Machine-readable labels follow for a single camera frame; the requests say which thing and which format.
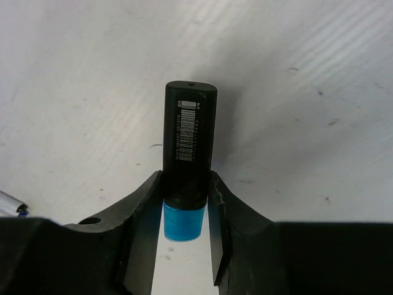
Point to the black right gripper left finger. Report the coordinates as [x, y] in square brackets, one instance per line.
[110, 252]

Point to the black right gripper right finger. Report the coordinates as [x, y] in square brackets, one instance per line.
[251, 254]

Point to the blue cap white marker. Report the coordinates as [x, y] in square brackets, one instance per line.
[12, 207]

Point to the light blue cap black highlighter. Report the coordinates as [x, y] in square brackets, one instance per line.
[188, 136]

